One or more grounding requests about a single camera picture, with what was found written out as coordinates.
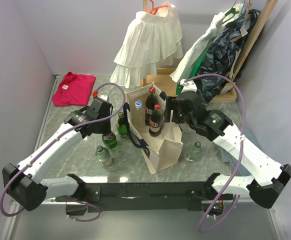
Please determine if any white ruffled dress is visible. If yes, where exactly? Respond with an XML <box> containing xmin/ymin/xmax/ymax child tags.
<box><xmin>110</xmin><ymin>2</ymin><xmax>183</xmax><ymax>88</ymax></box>

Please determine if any green clothes hanger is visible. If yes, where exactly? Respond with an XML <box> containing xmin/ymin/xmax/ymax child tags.
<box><xmin>222</xmin><ymin>7</ymin><xmax>239</xmax><ymax>24</ymax></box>

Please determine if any wooden clothes rack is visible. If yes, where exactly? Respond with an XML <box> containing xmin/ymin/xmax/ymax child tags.
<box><xmin>142</xmin><ymin>0</ymin><xmax>279</xmax><ymax>103</ymax></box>

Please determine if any small cola bottle red cap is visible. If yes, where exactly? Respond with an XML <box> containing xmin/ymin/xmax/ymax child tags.
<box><xmin>149</xmin><ymin>103</ymin><xmax>163</xmax><ymax>137</ymax></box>

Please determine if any green glass bottle labelled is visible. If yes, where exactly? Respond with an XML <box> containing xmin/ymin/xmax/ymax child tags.
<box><xmin>102</xmin><ymin>131</ymin><xmax>117</xmax><ymax>149</ymax></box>

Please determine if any folded light blue cloth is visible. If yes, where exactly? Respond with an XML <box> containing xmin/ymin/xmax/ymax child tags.
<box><xmin>219</xmin><ymin>126</ymin><xmax>261</xmax><ymax>173</ymax></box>

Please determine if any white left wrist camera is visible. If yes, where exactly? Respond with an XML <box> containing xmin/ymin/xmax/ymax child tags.
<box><xmin>92</xmin><ymin>91</ymin><xmax>110</xmax><ymax>102</ymax></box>

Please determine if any dark blue patterned garment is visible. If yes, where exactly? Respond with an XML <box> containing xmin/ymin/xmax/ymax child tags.
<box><xmin>194</xmin><ymin>9</ymin><xmax>261</xmax><ymax>105</ymax></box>

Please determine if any clear plastic bottle blue cap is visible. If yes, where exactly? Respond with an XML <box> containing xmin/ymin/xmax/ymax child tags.
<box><xmin>135</xmin><ymin>100</ymin><xmax>145</xmax><ymax>118</ymax></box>

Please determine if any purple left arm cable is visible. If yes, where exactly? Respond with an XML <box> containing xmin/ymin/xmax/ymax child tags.
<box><xmin>0</xmin><ymin>83</ymin><xmax>127</xmax><ymax>223</ymax></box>

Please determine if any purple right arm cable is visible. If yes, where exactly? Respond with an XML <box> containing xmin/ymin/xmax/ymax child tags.
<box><xmin>184</xmin><ymin>73</ymin><xmax>248</xmax><ymax>234</ymax></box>

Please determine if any orange clothes hanger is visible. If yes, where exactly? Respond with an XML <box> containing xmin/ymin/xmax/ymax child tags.
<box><xmin>143</xmin><ymin>0</ymin><xmax>169</xmax><ymax>15</ymax></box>

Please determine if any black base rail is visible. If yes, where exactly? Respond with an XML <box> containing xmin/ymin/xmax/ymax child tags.
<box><xmin>55</xmin><ymin>181</ymin><xmax>236</xmax><ymax>216</ymax></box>

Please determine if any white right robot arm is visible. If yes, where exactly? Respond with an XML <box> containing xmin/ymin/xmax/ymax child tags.
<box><xmin>164</xmin><ymin>90</ymin><xmax>291</xmax><ymax>209</ymax></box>

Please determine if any white shirt on hanger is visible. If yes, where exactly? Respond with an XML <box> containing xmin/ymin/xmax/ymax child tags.
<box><xmin>169</xmin><ymin>11</ymin><xmax>226</xmax><ymax>84</ymax></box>

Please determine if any large cola bottle red cap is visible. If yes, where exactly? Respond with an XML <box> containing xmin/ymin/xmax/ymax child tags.
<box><xmin>145</xmin><ymin>86</ymin><xmax>159</xmax><ymax>126</ymax></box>

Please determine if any beige canvas tote bag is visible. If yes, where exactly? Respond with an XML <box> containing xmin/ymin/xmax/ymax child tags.
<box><xmin>123</xmin><ymin>83</ymin><xmax>184</xmax><ymax>175</ymax></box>

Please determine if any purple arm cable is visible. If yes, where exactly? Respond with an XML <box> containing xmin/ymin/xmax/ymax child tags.
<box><xmin>0</xmin><ymin>83</ymin><xmax>127</xmax><ymax>223</ymax></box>
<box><xmin>184</xmin><ymin>73</ymin><xmax>248</xmax><ymax>234</ymax></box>

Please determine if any green glass bottle gold cap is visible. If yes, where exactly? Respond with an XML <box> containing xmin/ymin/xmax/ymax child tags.
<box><xmin>116</xmin><ymin>111</ymin><xmax>129</xmax><ymax>138</ymax></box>

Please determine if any clear glass bottle green cap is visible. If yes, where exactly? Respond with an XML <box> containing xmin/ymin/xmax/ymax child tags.
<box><xmin>185</xmin><ymin>141</ymin><xmax>202</xmax><ymax>163</ymax></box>
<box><xmin>95</xmin><ymin>145</ymin><xmax>112</xmax><ymax>167</ymax></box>

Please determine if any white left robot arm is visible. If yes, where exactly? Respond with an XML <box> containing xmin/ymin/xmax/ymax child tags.
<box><xmin>2</xmin><ymin>94</ymin><xmax>113</xmax><ymax>211</ymax></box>

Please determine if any folded pink shirt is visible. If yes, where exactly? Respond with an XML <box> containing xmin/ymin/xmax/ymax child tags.
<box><xmin>52</xmin><ymin>72</ymin><xmax>96</xmax><ymax>107</ymax></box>

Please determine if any green garment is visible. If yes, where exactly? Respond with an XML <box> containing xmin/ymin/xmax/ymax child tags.
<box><xmin>175</xmin><ymin>51</ymin><xmax>206</xmax><ymax>95</ymax></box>

